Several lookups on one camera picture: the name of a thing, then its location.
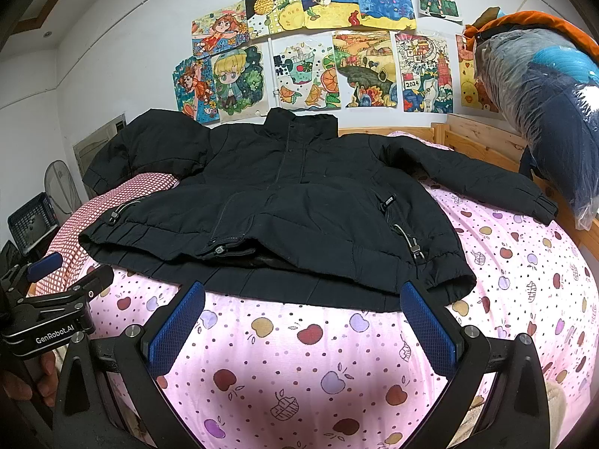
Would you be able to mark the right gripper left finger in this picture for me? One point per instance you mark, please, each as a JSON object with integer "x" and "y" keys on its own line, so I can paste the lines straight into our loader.
{"x": 168, "y": 328}

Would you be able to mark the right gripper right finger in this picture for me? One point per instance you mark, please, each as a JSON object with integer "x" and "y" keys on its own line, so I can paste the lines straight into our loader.
{"x": 435, "y": 328}

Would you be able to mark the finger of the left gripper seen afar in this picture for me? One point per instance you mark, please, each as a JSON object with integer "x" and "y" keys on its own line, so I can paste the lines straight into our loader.
{"x": 44, "y": 267}

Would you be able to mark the black padded jacket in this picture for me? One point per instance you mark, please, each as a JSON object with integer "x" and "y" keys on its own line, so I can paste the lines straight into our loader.
{"x": 290, "y": 211}

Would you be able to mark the left human hand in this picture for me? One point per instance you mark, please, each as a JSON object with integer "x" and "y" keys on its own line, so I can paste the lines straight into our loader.
{"x": 47, "y": 382}

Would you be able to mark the black plastic crate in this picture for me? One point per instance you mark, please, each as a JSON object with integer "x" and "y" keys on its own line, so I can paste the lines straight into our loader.
{"x": 32, "y": 222}

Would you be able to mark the white standing fan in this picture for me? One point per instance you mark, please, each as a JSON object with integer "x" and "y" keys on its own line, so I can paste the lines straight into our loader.
{"x": 61, "y": 190}

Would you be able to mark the pink apple print quilt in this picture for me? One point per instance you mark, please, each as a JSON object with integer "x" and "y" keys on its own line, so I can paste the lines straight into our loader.
{"x": 267, "y": 374}

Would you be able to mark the red-haired girl drawing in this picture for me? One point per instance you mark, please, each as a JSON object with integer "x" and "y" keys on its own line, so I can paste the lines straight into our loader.
{"x": 194, "y": 88}

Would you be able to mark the yellow bear chick drawing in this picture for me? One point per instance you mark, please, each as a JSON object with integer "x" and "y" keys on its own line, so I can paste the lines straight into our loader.
{"x": 473, "y": 93}

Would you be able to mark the city 2024 drawing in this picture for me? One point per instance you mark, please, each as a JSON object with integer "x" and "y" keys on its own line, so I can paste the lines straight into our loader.
{"x": 426, "y": 76}

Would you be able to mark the blond boy drawing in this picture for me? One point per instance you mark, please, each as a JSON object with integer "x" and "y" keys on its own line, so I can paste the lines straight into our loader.
{"x": 240, "y": 84}

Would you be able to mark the plastic bagged bedding bundle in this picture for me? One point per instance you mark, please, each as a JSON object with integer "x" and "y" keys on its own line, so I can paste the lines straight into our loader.
{"x": 547, "y": 89}

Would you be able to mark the dinosaur landscape drawing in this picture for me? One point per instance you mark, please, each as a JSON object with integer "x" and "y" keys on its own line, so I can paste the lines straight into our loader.
{"x": 366, "y": 67}

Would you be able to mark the fruit drink drawing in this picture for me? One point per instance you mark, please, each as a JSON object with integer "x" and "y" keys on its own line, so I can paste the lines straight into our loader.
{"x": 306, "y": 73}

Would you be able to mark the orange-haired swimmer girl drawing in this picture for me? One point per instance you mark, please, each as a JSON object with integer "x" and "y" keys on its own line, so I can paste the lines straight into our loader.
{"x": 220, "y": 31}

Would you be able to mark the black yellow moon drawing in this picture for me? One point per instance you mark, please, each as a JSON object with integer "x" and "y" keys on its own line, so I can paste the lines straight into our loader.
{"x": 268, "y": 17}

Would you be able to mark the wooden bed frame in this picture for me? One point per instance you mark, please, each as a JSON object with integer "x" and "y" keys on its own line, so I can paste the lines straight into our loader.
{"x": 495, "y": 146}

